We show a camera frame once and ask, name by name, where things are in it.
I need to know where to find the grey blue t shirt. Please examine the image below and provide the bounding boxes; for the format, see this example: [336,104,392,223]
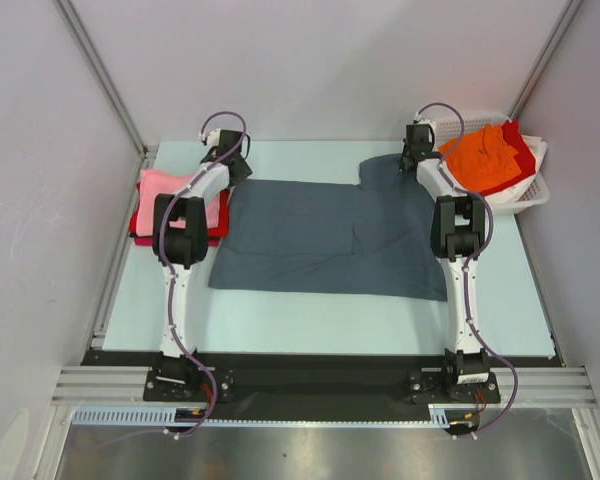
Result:
[209,154,447,301]

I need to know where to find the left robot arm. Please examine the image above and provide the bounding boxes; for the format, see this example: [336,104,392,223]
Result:
[143,128,252,402]

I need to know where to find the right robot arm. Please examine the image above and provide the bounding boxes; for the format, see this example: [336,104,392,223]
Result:
[400,120,493,402]

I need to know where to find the red folded t shirt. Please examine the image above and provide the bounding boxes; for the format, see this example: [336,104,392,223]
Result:
[129,172,230,239]

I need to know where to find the orange t shirt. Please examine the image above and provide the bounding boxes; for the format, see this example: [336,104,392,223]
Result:
[439,124,520,196]

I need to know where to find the pink folded t shirt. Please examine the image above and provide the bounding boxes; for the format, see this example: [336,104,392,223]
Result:
[138,168,221,236]

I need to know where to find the red t shirt in basket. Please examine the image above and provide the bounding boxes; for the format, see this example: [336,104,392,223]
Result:
[501,121,536,180]

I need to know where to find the magenta folded t shirt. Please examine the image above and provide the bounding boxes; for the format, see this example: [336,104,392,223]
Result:
[133,237,220,247]

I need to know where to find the white t shirt in basket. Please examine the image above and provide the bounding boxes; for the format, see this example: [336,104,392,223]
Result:
[474,133,549,206]

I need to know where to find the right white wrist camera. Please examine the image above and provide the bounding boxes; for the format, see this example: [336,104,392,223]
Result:
[414,113,436,131]

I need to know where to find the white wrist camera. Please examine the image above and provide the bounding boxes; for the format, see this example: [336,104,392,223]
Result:
[199,128,222,147]
[414,113,436,131]

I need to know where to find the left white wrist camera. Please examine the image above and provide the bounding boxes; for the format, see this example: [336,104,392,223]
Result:
[199,128,222,147]

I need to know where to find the right aluminium frame post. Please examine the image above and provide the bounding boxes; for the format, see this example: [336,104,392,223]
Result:
[508,0,588,119]

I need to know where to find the aluminium frame post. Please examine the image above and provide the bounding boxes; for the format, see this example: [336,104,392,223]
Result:
[508,0,588,119]
[52,0,148,158]

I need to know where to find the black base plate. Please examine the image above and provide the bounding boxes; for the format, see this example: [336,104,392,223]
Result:
[79,349,564,424]

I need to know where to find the left aluminium frame post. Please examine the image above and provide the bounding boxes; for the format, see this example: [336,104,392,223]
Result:
[52,0,148,158]

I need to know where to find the white slotted cable duct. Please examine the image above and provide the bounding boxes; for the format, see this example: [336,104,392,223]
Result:
[71,405,477,430]

